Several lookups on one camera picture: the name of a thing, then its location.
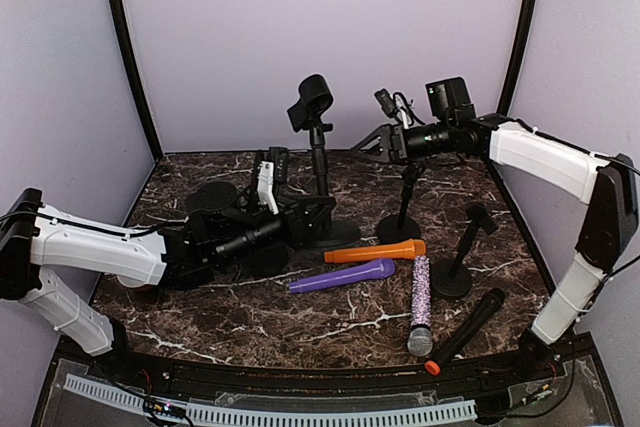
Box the tall stand large clip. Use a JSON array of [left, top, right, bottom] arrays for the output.
[[287, 74, 361, 250]]

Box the glitter microphone silver head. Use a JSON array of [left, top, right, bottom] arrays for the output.
[[407, 255, 433, 357]]

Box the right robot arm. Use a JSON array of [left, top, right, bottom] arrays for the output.
[[351, 114, 639, 376]]

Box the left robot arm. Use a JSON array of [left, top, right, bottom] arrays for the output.
[[1, 188, 336, 366]]

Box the small black stand rear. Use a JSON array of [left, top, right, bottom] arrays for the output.
[[376, 162, 426, 244]]

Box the small black stand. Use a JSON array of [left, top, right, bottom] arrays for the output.
[[430, 203, 498, 300], [376, 162, 426, 244]]

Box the small black stand right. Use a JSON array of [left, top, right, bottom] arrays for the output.
[[430, 203, 498, 300]]

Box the purple toy microphone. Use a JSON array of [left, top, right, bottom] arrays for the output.
[[289, 258, 396, 294]]

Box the orange toy microphone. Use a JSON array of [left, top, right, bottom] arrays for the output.
[[324, 239, 427, 264]]

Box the black microphone orange cap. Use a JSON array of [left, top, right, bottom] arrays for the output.
[[425, 288, 506, 376]]

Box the black stand ring clip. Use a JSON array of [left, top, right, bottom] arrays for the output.
[[245, 243, 289, 278]]

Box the right black corner post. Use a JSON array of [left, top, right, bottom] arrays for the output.
[[496, 0, 536, 115]]

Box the black corner post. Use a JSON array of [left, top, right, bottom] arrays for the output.
[[496, 0, 536, 115], [108, 0, 164, 163]]

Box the white cable duct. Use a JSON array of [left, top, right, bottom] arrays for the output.
[[63, 374, 477, 426]]

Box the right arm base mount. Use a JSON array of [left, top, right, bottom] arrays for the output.
[[514, 327, 555, 380]]

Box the black table front rail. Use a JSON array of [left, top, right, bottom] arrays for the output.
[[54, 331, 596, 401]]

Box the left black corner post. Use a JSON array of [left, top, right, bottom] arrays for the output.
[[108, 0, 164, 163]]

